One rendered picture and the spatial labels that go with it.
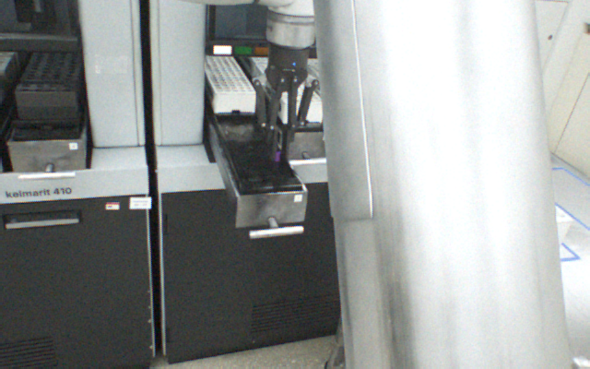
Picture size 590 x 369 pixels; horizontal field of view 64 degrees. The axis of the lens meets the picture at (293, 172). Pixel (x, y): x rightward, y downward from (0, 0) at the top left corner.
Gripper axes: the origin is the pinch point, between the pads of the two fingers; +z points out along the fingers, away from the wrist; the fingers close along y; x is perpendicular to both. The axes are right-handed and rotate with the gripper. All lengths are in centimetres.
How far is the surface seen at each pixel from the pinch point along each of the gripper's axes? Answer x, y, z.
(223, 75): -35.0, 5.1, -2.2
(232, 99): -21.8, 5.3, -0.8
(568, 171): 15, -64, 3
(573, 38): -131, -220, 8
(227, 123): -18.7, 7.0, 4.0
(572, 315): 51, -28, 3
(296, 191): 13.0, 0.1, 3.7
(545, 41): -130, -200, 10
